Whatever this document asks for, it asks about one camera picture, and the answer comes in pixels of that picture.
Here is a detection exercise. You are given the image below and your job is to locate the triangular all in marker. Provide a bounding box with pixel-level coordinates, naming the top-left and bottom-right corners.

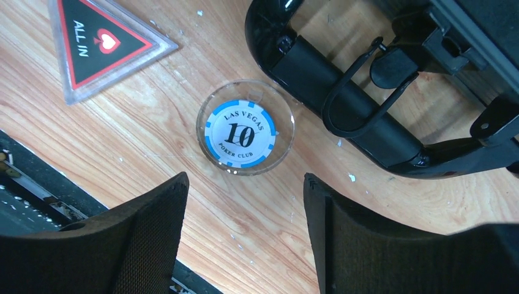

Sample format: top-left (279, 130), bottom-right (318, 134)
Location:
top-left (48, 0), bottom-right (179, 105)

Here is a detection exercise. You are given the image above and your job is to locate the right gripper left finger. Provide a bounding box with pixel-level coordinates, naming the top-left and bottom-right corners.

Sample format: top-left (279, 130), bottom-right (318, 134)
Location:
top-left (1, 172), bottom-right (189, 293)

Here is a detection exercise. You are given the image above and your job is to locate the black poker set case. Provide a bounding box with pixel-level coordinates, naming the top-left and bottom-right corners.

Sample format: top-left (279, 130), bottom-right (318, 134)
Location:
top-left (244, 1), bottom-right (518, 179)

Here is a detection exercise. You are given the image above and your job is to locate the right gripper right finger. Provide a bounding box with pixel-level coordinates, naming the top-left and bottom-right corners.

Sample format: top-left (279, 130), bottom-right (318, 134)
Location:
top-left (304, 173), bottom-right (518, 293)

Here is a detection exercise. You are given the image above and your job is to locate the blue white ten chip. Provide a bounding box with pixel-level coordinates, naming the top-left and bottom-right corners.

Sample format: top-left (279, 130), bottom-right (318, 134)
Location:
top-left (196, 80), bottom-right (296, 176)

